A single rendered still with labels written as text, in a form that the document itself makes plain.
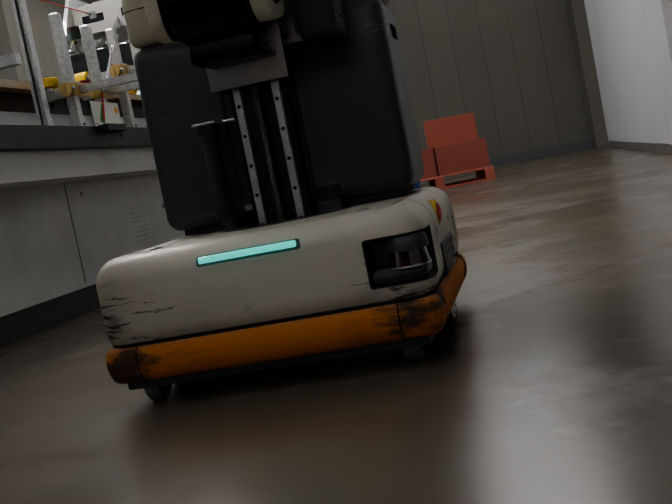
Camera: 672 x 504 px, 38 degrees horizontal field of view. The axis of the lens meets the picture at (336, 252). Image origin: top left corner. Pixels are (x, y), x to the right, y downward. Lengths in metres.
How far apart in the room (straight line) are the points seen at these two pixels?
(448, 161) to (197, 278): 7.73
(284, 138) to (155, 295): 0.42
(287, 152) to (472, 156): 7.50
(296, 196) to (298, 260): 0.30
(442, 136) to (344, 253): 8.09
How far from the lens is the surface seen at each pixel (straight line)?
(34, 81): 3.55
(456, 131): 9.75
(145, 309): 1.79
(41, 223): 3.80
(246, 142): 1.98
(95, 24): 7.15
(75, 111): 3.77
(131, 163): 4.16
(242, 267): 1.71
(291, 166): 1.96
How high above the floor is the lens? 0.36
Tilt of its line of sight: 5 degrees down
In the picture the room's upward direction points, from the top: 11 degrees counter-clockwise
